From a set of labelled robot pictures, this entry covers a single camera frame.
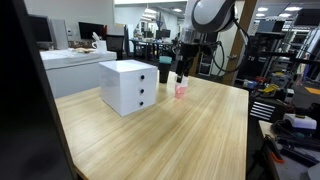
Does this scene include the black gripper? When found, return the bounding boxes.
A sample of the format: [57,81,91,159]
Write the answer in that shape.
[175,40,202,84]

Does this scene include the black equipment rack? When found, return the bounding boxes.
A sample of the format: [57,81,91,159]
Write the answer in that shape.
[238,19,301,84]

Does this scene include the white three-drawer box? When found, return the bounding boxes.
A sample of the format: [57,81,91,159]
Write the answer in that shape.
[98,59,159,117]

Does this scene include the black office chair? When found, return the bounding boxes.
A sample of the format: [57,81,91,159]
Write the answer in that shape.
[105,34,126,61]

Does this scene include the black monitor back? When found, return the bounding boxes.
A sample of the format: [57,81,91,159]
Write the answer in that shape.
[0,0,78,180]

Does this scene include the orange-handled tool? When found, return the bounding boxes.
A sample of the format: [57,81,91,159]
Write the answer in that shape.
[264,134,286,165]

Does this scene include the plate with food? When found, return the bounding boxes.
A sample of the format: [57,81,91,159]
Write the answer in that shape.
[74,47,98,55]

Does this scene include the black plastic cup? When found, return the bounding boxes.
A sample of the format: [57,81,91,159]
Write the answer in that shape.
[157,62,172,85]

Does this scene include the yellow hand tool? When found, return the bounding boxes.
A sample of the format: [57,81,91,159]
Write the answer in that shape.
[262,83,281,95]

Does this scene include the black computer monitor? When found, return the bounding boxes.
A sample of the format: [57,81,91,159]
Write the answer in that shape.
[78,21,105,41]
[28,14,54,43]

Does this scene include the white desktop computer tower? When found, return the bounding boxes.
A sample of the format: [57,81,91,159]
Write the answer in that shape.
[49,18,70,51]

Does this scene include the white cardboard storage box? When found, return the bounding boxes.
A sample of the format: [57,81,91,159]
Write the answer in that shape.
[39,48,118,100]

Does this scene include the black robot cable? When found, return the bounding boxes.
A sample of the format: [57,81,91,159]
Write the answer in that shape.
[211,19,251,75]

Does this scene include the pink plastic cup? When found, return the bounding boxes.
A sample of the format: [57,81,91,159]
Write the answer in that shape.
[174,83,189,100]

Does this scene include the wooden door post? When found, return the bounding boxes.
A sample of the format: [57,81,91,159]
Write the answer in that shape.
[222,0,258,86]

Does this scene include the black white striped panel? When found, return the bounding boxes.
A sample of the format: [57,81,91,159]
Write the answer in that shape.
[248,100,277,123]

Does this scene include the white box-shaped device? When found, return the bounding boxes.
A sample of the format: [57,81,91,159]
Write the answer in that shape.
[282,113,318,131]

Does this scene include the translucent blue plastic cup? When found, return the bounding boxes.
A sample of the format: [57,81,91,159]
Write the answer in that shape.
[158,55,173,65]

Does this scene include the white mug holding utensils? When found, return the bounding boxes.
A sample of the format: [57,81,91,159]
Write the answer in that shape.
[91,31,108,55]

